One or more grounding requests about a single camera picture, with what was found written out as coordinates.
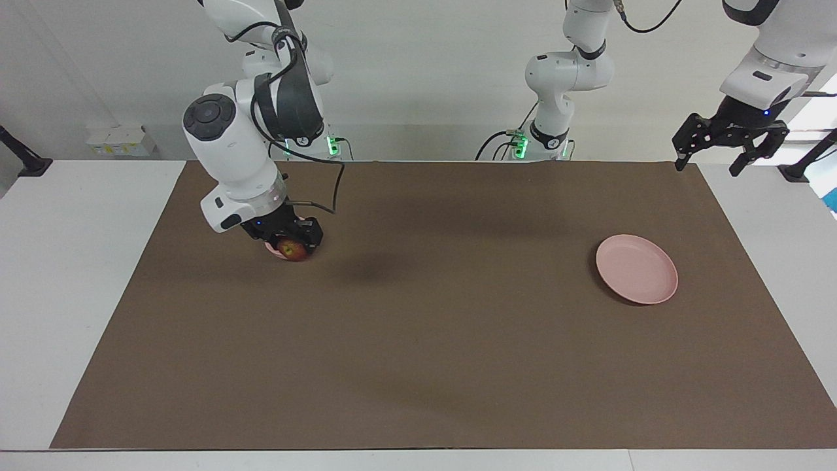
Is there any white socket box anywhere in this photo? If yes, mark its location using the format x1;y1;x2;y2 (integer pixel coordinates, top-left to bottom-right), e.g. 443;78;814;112
86;126;156;157

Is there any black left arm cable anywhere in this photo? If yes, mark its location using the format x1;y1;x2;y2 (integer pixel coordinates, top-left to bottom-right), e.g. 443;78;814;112
615;0;837;100

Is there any black clamp stand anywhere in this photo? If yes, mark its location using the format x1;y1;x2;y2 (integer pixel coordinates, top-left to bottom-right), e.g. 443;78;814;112
0;124;54;178
777;128;837;183

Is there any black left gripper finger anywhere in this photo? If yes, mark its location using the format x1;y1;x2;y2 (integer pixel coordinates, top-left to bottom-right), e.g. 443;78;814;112
674;113;726;172
729;122;790;177

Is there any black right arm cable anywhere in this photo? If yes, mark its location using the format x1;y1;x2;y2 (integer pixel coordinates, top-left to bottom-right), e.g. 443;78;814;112
252;23;347;217

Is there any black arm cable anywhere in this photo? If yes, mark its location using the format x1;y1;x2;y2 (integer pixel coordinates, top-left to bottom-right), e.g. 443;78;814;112
615;0;837;100
252;23;347;217

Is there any pink bowl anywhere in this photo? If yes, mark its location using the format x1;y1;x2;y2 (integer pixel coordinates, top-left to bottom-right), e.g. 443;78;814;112
264;241;316;262

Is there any pink plate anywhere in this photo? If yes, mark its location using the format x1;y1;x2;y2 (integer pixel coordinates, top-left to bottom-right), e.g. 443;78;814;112
595;234;679;305

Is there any brown table mat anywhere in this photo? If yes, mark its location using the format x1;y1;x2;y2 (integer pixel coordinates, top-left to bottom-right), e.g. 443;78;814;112
50;160;837;451

